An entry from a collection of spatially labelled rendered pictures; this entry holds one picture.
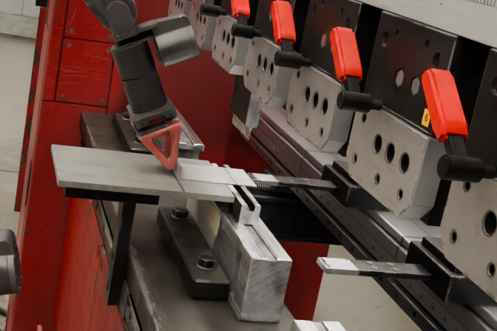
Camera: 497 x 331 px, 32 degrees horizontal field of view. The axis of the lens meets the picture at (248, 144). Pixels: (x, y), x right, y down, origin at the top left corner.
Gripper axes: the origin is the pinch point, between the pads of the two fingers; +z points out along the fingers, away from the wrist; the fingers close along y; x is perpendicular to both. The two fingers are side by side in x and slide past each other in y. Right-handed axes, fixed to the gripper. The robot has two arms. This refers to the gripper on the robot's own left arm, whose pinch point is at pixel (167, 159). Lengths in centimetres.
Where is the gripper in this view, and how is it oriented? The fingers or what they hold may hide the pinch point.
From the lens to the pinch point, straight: 137.0
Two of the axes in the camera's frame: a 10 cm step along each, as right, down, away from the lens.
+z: 2.7, 9.0, 3.5
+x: -9.3, 3.4, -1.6
